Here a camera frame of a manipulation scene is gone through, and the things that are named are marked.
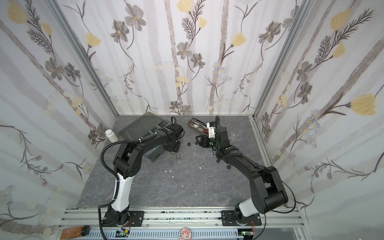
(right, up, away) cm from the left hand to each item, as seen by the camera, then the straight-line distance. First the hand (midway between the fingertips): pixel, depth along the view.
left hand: (173, 145), depth 99 cm
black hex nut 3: (+36, -13, -6) cm, 38 cm away
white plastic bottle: (-42, +7, 0) cm, 42 cm away
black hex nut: (+10, +1, +5) cm, 11 cm away
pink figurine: (+10, -37, -31) cm, 50 cm away
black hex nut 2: (+30, -10, -3) cm, 31 cm away
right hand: (+16, +9, -14) cm, 23 cm away
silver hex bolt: (+3, -6, -1) cm, 7 cm away
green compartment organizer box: (-23, +15, +16) cm, 32 cm away
